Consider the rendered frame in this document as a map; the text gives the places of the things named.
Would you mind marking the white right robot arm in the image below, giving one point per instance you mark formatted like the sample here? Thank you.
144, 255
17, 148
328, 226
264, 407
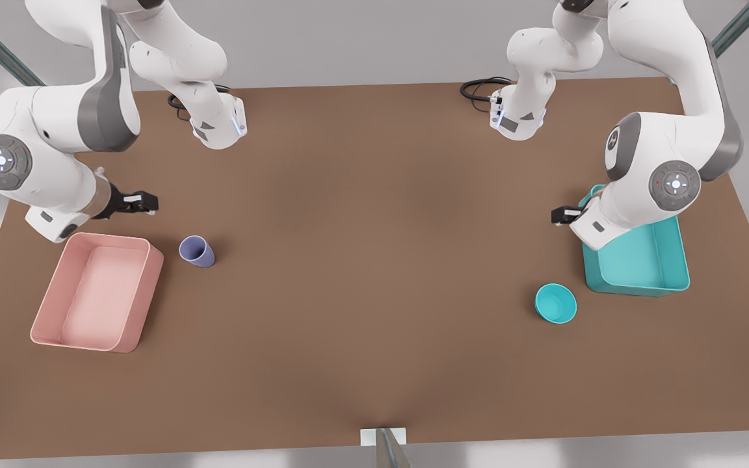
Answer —
56, 123

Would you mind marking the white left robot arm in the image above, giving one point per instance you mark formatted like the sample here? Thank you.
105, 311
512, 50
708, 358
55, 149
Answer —
667, 136

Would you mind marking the lavender cup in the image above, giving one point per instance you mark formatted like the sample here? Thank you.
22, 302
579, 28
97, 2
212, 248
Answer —
196, 251

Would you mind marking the teal rectangular box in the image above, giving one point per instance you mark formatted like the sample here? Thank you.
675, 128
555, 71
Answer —
640, 259

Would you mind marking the teal bowl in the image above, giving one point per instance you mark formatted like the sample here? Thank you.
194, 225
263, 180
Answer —
556, 303

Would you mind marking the pink rectangular box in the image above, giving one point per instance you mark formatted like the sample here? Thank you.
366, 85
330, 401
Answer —
96, 291

